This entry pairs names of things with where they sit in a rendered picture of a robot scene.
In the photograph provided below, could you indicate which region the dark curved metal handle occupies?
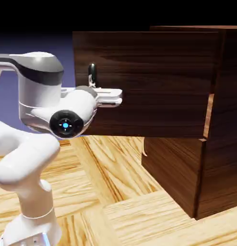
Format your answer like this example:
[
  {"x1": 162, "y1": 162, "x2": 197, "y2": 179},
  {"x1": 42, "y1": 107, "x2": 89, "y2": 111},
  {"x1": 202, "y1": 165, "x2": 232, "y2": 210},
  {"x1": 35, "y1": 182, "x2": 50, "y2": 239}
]
[{"x1": 88, "y1": 62, "x2": 97, "y2": 88}]

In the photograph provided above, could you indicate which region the dark wooden cabinet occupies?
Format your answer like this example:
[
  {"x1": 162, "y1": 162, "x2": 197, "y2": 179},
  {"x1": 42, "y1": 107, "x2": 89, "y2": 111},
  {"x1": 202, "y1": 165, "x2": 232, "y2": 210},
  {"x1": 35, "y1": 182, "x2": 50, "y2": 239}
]
[{"x1": 141, "y1": 25, "x2": 237, "y2": 221}]

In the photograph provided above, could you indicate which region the pale curved metal handle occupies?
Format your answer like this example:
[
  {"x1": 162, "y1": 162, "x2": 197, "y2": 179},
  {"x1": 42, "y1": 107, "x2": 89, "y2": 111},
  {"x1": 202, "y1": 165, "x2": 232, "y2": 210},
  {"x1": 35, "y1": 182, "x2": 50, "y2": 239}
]
[{"x1": 141, "y1": 138, "x2": 148, "y2": 158}]

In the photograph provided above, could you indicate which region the large dark wooden door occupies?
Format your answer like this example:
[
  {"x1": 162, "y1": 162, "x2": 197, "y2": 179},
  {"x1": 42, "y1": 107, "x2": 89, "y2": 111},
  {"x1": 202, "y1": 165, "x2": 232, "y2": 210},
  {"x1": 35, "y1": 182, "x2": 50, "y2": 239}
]
[{"x1": 72, "y1": 31, "x2": 225, "y2": 139}]

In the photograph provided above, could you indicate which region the small dark wooden door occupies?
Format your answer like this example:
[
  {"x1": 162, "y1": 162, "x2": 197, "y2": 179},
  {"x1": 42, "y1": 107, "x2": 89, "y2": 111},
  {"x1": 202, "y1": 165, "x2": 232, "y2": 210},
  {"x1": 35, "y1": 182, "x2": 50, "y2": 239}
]
[{"x1": 141, "y1": 137, "x2": 207, "y2": 219}]

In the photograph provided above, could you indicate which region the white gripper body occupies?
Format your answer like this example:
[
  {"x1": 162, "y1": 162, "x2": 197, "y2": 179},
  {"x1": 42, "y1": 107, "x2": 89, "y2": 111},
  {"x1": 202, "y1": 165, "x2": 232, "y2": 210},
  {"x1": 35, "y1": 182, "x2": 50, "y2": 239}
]
[{"x1": 94, "y1": 87, "x2": 123, "y2": 108}]

